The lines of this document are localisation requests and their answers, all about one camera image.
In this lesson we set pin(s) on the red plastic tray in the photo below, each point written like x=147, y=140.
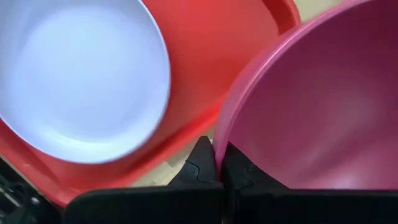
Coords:
x=211, y=46

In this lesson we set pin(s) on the pink plastic bowl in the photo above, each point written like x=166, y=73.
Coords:
x=311, y=102

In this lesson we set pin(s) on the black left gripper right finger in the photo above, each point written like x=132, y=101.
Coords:
x=295, y=208

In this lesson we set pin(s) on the lilac plastic plate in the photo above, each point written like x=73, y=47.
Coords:
x=77, y=77

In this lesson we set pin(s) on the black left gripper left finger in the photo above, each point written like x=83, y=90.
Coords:
x=149, y=205

